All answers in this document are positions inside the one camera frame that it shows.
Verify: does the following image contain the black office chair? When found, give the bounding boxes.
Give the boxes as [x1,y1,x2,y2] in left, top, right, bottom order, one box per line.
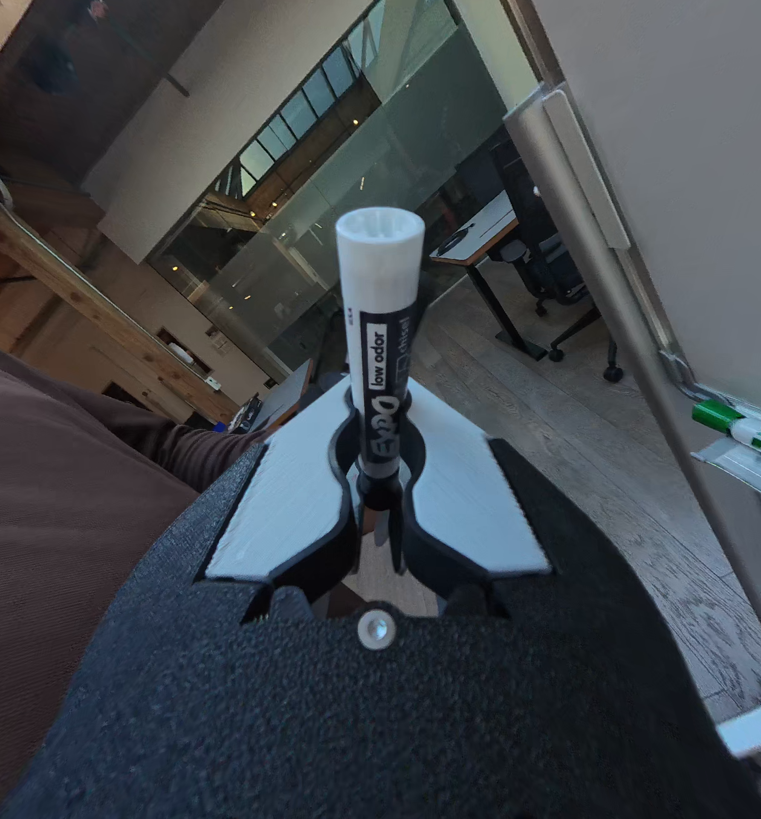
[489,137,625,383]

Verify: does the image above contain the black dry-erase marker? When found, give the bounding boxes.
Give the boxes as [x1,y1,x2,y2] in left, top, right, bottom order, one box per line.
[336,208,427,481]

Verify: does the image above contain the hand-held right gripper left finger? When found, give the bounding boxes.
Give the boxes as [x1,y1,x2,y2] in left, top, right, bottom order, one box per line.
[204,378,363,605]

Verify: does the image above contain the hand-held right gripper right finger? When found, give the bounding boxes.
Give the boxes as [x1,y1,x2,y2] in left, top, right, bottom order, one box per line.
[401,380,553,602]

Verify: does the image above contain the white table with wooden edge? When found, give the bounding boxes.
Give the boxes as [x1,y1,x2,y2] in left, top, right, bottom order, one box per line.
[430,189,547,359]

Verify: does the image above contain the wooden beam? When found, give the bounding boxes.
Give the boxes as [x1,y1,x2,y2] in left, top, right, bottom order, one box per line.
[0,198,240,423]

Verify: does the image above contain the silver-framed rolling whiteboard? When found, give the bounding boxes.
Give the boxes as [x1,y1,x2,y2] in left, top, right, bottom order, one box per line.
[502,0,761,762]

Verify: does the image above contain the glass skylight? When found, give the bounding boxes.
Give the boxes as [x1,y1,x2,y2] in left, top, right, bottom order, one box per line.
[214,26,381,206]

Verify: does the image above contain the green dry-erase marker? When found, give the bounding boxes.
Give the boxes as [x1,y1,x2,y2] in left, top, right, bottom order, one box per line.
[692,398,761,469]

